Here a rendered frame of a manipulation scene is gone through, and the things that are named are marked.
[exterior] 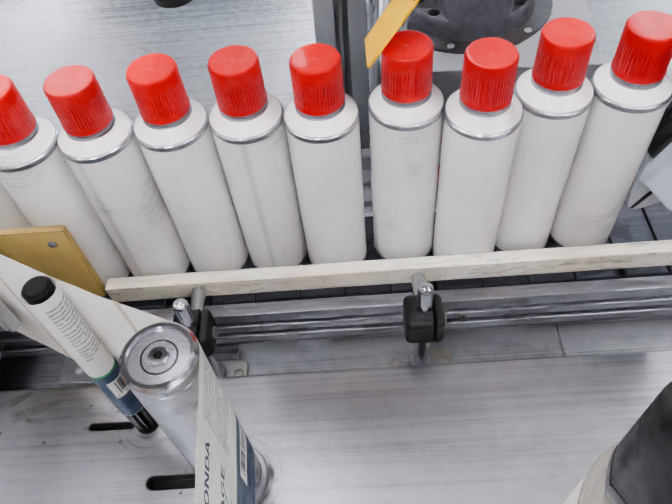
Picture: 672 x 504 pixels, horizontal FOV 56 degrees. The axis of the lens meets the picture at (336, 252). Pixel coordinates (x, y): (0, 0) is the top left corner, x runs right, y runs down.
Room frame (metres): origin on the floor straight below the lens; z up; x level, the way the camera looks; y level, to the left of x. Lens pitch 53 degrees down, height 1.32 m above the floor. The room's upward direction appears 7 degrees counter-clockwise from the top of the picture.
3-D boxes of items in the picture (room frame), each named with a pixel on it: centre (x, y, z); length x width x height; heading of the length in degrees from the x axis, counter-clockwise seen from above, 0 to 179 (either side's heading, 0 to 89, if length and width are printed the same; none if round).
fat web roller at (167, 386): (0.15, 0.09, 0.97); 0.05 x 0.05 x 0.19
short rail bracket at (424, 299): (0.24, -0.06, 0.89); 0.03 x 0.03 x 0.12; 86
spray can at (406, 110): (0.33, -0.06, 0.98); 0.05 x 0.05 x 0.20
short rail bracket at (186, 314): (0.27, 0.11, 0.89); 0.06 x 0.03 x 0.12; 176
